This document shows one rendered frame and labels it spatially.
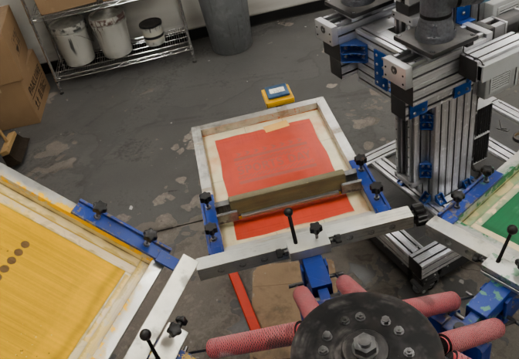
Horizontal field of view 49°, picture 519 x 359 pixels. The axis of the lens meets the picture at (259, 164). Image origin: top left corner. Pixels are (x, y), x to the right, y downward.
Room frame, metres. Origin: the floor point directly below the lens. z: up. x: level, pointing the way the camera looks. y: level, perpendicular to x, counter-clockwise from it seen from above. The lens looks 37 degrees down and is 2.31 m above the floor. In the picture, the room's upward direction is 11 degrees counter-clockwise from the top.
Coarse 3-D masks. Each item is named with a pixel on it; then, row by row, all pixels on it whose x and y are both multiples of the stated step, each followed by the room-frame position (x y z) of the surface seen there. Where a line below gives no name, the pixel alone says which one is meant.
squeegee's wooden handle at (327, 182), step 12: (300, 180) 1.51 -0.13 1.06; (312, 180) 1.49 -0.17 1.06; (324, 180) 1.49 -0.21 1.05; (336, 180) 1.49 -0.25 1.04; (252, 192) 1.49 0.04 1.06; (264, 192) 1.48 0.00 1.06; (276, 192) 1.48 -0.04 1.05; (288, 192) 1.48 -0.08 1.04; (300, 192) 1.48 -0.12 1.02; (312, 192) 1.49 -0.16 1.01; (324, 192) 1.49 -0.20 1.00; (240, 204) 1.47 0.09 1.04; (252, 204) 1.47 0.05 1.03; (264, 204) 1.48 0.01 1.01; (276, 204) 1.48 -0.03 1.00
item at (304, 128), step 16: (288, 128) 1.98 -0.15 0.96; (304, 128) 1.95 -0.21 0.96; (320, 144) 1.82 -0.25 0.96; (320, 160) 1.73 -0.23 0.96; (288, 176) 1.67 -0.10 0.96; (304, 176) 1.65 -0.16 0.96; (304, 208) 1.48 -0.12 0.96; (320, 208) 1.46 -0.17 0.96; (336, 208) 1.44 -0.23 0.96; (352, 208) 1.43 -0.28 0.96
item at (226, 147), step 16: (224, 144) 1.95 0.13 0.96; (240, 144) 1.93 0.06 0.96; (256, 144) 1.91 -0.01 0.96; (224, 160) 1.85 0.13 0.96; (224, 176) 1.74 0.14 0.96; (240, 192) 1.63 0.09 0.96; (240, 224) 1.46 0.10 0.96; (256, 224) 1.45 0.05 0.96; (272, 224) 1.43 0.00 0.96; (288, 224) 1.42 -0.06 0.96
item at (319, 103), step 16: (256, 112) 2.09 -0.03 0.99; (272, 112) 2.07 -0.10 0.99; (288, 112) 2.07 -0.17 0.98; (304, 112) 2.07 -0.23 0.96; (320, 112) 2.03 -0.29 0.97; (192, 128) 2.07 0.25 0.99; (208, 128) 2.04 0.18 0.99; (224, 128) 2.05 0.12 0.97; (336, 128) 1.86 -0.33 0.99; (336, 144) 1.80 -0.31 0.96; (208, 176) 1.72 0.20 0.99; (320, 224) 1.35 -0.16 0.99; (256, 240) 1.33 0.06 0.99
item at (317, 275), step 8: (312, 256) 1.17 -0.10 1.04; (320, 256) 1.16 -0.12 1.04; (304, 264) 1.15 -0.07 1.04; (312, 264) 1.14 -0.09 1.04; (320, 264) 1.14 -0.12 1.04; (304, 272) 1.15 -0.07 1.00; (312, 272) 1.11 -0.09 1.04; (320, 272) 1.11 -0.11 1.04; (312, 280) 1.08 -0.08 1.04; (320, 280) 1.08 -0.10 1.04; (328, 280) 1.07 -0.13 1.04; (312, 288) 1.06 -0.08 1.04; (320, 288) 1.06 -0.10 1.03; (328, 288) 1.06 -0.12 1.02
